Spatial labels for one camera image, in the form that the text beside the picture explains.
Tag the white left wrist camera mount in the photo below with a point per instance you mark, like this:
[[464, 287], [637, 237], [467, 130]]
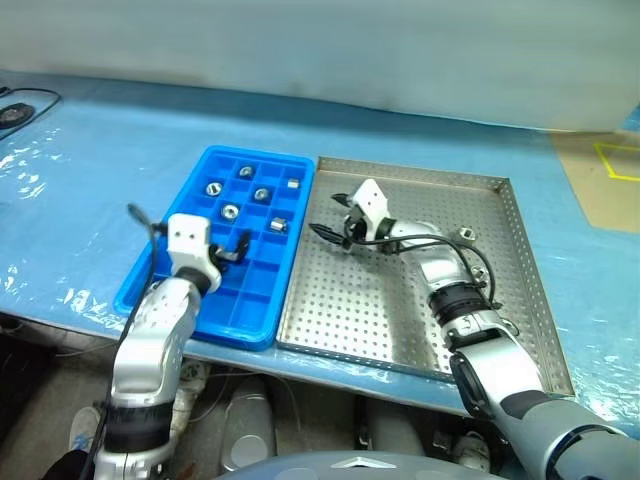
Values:
[[187, 237]]

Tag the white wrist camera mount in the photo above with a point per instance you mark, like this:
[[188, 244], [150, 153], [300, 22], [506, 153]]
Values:
[[187, 237], [370, 197]]

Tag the white blue sneaker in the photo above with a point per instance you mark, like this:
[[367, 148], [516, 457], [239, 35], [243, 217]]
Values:
[[84, 427]]

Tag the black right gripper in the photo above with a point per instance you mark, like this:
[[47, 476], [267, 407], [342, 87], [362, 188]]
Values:
[[352, 230]]

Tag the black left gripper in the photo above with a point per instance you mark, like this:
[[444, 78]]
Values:
[[218, 255]]

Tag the blue compartment plastic tray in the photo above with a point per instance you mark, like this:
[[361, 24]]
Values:
[[250, 305]]

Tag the grey rounded robot leg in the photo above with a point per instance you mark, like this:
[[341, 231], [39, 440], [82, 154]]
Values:
[[247, 425], [395, 430]]

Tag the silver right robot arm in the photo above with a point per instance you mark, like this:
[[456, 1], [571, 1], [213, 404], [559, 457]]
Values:
[[500, 355]]

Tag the perforated steel tray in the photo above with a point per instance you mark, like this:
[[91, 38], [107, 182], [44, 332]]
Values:
[[350, 300]]

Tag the round metal roller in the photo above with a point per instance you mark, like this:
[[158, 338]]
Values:
[[214, 188], [278, 224], [261, 194], [230, 212], [293, 183], [245, 171]]

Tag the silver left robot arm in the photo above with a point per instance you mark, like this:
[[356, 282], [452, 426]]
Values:
[[150, 325]]

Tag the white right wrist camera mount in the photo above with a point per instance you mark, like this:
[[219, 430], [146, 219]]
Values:
[[370, 197]]

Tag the yellow floor tape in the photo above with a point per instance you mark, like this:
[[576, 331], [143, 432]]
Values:
[[607, 165]]

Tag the grey robot torso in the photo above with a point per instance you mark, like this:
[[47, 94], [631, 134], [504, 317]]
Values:
[[350, 468]]

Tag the brown floor mat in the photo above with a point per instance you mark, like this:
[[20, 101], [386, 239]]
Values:
[[595, 200]]

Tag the black round device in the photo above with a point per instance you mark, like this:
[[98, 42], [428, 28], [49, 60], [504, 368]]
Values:
[[12, 113]]

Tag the metal nut on tray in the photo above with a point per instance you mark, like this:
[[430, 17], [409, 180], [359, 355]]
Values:
[[467, 233]]

